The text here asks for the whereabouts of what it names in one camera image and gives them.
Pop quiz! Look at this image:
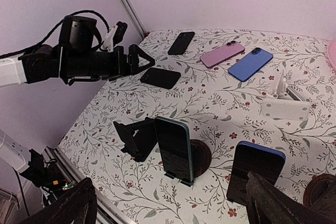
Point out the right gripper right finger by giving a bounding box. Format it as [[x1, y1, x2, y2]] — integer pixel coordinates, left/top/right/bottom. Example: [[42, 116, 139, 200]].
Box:
[[246, 172, 333, 223]]

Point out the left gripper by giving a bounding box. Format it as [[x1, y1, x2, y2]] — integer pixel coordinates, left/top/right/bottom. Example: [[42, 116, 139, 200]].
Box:
[[59, 15, 155, 86]]

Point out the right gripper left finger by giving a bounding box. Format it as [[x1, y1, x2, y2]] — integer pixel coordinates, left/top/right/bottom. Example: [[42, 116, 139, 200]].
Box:
[[21, 178, 97, 224]]

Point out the black phone blue edge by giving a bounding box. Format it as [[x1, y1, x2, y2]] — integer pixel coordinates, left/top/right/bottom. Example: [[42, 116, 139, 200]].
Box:
[[226, 141, 286, 206]]

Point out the dark grey phone stand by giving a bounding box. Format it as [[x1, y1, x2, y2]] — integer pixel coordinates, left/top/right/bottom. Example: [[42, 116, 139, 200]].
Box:
[[160, 139, 212, 187]]

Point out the black folding phone stand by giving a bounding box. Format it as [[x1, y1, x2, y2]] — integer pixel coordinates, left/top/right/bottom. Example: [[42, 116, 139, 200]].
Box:
[[113, 117, 157, 162]]

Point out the black phone teal edge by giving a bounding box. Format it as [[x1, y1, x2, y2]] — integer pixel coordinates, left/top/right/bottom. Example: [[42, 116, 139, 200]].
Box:
[[154, 116, 194, 187]]

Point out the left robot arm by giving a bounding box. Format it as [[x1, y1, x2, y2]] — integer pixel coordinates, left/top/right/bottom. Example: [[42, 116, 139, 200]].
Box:
[[1, 10, 155, 87]]

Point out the small black phone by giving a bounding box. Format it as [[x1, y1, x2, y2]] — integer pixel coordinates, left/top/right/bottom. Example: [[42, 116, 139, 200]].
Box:
[[167, 31, 195, 55]]

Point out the pink phone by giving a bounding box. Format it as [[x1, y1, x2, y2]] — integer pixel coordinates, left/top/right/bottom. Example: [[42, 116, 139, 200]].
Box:
[[200, 40, 245, 68]]

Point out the white flat folding stand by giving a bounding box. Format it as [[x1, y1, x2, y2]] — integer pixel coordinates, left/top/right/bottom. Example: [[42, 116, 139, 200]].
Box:
[[261, 71, 311, 121]]

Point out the blue phone face down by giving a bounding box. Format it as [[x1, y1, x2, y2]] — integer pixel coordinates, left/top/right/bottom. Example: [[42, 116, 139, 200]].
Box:
[[228, 47, 273, 82]]

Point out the floral patterned table mat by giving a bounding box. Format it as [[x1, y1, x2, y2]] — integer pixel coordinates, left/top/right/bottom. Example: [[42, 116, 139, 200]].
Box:
[[58, 29, 335, 223]]

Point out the pink plastic plate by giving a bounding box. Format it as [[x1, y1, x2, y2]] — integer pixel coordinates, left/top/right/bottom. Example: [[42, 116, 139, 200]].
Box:
[[326, 39, 336, 70]]

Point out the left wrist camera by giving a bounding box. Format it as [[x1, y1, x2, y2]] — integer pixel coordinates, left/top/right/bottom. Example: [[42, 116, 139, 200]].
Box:
[[100, 21, 128, 52]]

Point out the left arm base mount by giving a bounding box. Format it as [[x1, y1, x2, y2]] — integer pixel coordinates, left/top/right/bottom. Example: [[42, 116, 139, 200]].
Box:
[[19, 149, 76, 206]]

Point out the left aluminium frame post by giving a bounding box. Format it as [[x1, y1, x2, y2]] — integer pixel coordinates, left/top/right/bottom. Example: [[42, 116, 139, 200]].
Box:
[[119, 0, 147, 39]]

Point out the left black cable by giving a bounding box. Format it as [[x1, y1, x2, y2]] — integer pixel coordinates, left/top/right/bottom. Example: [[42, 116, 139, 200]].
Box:
[[25, 9, 111, 54]]

